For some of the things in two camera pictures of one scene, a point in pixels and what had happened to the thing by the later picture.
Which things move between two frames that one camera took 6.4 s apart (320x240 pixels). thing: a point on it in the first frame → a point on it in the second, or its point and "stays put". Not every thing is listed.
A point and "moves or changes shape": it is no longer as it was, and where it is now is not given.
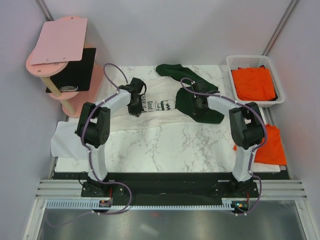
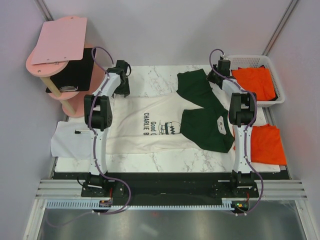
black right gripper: [199, 112] → [209, 78]
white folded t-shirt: [65, 142] stays put
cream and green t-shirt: [168, 97] moves or changes shape
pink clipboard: [60, 41] stays put
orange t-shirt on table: [273, 152] stays put
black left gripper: [136, 112] → [125, 91]
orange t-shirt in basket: [253, 84] stays put
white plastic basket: [248, 61] stays put
